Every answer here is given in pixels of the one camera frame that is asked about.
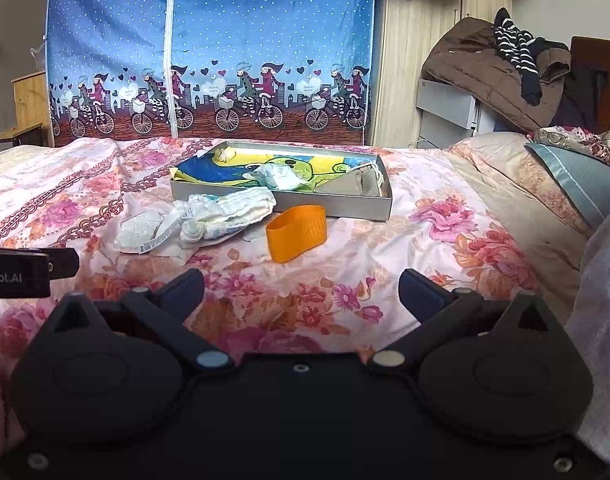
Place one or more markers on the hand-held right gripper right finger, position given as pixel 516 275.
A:
pixel 419 294

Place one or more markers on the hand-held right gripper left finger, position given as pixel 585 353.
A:
pixel 185 294

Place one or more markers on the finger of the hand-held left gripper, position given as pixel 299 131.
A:
pixel 64 262

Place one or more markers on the white bead pouch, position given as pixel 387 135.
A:
pixel 135 232

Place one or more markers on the white cloth bundle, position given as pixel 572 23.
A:
pixel 230 210

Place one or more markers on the orange ribbed band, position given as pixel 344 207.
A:
pixel 295 232

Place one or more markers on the yellow blue printed cloth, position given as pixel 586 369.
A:
pixel 220 172

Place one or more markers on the grey shallow box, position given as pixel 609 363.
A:
pixel 285 202

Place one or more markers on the white soft packet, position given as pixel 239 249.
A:
pixel 277 177

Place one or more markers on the pink floral bedsheet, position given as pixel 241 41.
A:
pixel 85 185

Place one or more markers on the wooden stool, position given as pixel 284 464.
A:
pixel 15 134

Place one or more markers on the beige floral quilt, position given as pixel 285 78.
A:
pixel 515 185

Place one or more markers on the small yellow white item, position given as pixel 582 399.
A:
pixel 224 154

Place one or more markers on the wooden nightstand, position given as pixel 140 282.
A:
pixel 30 105

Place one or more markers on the light grey cloth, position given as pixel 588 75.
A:
pixel 602 310

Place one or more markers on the white cabinet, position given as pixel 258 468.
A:
pixel 445 110

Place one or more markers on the blue striped pillow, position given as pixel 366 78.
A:
pixel 580 180

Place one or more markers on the floral pillow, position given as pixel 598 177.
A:
pixel 575 142

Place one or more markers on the brown jacket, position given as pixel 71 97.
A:
pixel 465 60

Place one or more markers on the black garment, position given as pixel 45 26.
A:
pixel 580 100

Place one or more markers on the blue printed fabric wardrobe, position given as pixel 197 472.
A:
pixel 210 35

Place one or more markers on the dark striped garment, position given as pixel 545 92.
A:
pixel 525 55

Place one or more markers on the light wooden wardrobe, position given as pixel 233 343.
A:
pixel 420 25

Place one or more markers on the dark wooden headboard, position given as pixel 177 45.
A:
pixel 595 55

